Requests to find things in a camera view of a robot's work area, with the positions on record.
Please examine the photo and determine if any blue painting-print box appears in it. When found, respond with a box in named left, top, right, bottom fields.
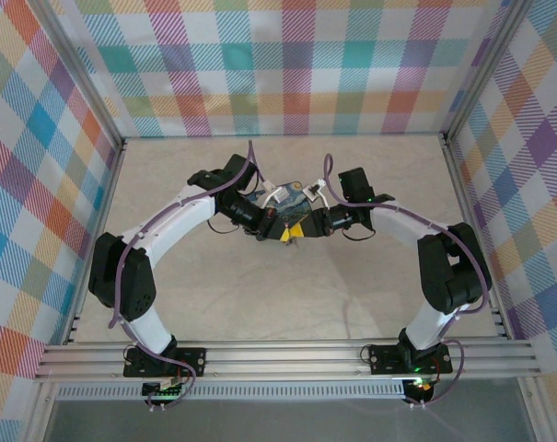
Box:
left=248, top=180, right=314, bottom=241

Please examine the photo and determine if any green-lit circuit board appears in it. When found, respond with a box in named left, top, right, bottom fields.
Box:
left=141, top=379, right=186, bottom=399

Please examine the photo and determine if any thin black wire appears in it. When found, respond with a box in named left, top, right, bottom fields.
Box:
left=341, top=224, right=377, bottom=244
left=206, top=217, right=237, bottom=237

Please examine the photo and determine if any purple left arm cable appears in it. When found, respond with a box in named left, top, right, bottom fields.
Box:
left=108, top=140, right=273, bottom=411

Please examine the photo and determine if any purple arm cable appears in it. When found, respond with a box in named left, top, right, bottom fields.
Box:
left=108, top=140, right=273, bottom=411
left=322, top=154, right=489, bottom=411

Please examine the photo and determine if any aluminium mounting rail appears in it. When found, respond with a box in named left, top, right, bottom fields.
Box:
left=32, top=339, right=538, bottom=384

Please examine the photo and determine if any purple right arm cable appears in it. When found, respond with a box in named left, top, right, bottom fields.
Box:
left=322, top=154, right=489, bottom=411

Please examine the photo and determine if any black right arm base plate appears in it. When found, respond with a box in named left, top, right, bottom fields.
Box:
left=366, top=343, right=454, bottom=376

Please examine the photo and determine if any slotted grey cable duct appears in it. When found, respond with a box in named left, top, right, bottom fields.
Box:
left=55, top=381, right=407, bottom=401

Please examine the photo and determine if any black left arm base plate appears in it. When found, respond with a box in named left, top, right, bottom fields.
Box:
left=122, top=346, right=208, bottom=379

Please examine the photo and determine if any aluminium frame post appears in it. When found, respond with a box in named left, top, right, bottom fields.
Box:
left=441, top=0, right=535, bottom=341
left=25, top=0, right=127, bottom=345

